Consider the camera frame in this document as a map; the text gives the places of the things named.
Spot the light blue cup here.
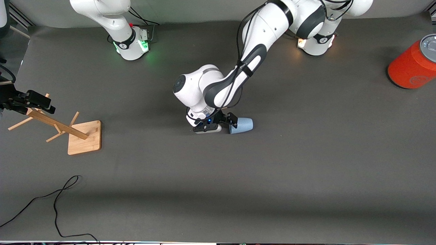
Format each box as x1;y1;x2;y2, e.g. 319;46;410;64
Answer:
229;118;253;134

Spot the wooden mug tree stand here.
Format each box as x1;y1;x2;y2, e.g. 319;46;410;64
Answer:
8;94;102;156

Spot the red cylindrical can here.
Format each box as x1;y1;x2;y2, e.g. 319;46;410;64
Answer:
387;34;436;89

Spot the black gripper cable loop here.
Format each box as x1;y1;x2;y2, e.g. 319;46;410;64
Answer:
0;64;16;84

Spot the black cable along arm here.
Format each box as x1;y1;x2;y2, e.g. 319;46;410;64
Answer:
237;2;273;113

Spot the long black loose cable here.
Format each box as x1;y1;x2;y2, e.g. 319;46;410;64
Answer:
0;175;101;245

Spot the black arm base cable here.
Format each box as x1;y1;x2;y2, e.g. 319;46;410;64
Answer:
128;6;160;44

